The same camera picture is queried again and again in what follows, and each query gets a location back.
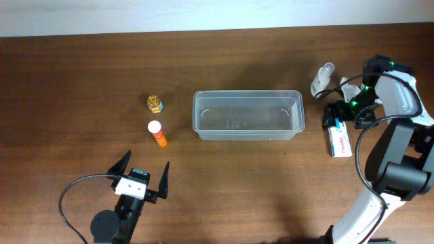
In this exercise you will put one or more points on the small gold-lid balm jar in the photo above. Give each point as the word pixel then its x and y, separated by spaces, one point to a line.
pixel 154 104

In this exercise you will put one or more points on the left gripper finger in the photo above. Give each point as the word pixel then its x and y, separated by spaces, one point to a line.
pixel 163 185
pixel 118 169

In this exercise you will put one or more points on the clear plastic container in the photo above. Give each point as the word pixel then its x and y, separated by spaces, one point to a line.
pixel 248 115

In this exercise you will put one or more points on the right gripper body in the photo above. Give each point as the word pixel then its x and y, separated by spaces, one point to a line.
pixel 347 111

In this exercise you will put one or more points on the white blue medicine box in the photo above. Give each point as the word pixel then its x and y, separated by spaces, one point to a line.
pixel 339 140

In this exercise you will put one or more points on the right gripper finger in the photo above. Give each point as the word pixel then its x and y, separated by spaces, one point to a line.
pixel 365 117
pixel 329 116

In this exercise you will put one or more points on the orange tablet tube white cap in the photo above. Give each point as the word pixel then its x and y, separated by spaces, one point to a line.
pixel 156 129

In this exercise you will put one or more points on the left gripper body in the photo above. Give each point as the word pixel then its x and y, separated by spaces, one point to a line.
pixel 151 195

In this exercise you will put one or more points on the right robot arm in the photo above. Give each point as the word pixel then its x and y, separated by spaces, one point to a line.
pixel 394 151

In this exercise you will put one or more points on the white spray bottle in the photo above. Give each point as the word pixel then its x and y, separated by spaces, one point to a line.
pixel 322 79

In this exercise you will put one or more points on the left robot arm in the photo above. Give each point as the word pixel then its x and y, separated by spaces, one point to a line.
pixel 117 226

